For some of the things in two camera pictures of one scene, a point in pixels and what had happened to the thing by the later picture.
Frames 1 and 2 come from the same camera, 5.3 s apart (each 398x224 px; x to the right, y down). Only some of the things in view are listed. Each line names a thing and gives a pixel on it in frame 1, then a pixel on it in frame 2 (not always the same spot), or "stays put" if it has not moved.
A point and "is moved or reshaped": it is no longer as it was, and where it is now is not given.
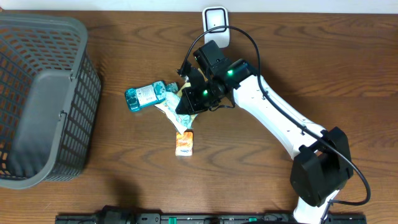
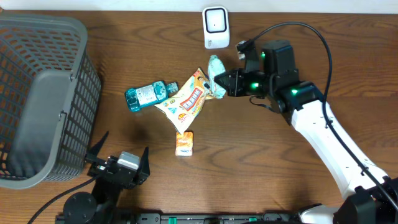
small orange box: (184, 145) stays put
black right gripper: (193, 106) → (236, 88)
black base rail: (117, 214) stays put
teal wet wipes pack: (171, 101) is moved or reshaped
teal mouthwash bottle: (148, 94) stays put
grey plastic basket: (50, 91) stays put
